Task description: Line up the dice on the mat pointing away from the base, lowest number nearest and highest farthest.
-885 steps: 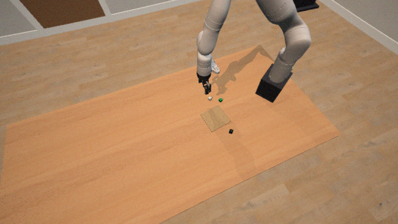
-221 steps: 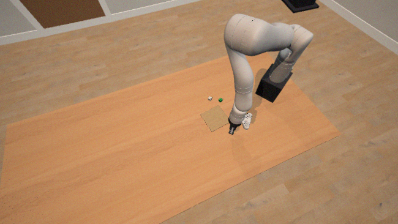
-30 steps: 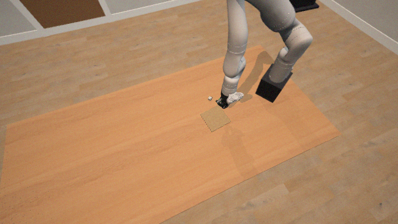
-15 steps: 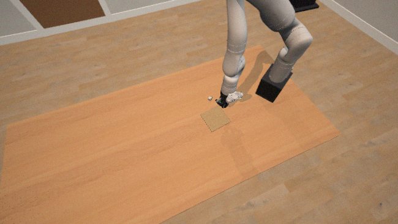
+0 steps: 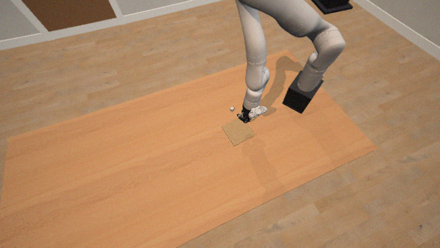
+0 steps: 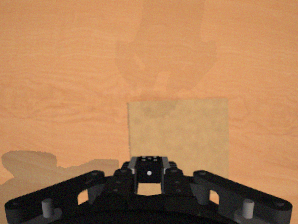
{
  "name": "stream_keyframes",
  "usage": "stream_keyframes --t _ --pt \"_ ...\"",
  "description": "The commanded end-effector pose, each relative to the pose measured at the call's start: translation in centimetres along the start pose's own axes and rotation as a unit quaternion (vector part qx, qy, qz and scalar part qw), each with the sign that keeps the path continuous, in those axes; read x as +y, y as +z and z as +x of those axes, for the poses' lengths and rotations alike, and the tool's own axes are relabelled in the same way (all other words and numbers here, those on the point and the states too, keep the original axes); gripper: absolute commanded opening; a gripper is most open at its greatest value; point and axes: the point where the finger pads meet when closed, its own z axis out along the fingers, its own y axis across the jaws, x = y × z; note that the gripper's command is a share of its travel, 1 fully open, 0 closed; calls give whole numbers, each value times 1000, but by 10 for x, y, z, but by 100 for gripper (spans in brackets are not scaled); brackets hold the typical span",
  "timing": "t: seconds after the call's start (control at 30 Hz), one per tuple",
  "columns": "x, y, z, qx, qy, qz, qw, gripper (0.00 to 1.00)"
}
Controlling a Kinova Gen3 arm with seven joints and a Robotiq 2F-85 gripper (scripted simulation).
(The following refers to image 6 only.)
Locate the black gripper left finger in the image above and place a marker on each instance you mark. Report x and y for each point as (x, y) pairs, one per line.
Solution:
(61, 200)

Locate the tan square mat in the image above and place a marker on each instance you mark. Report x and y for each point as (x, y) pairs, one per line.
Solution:
(193, 133)

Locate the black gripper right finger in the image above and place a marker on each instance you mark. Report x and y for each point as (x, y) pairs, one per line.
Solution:
(238, 202)

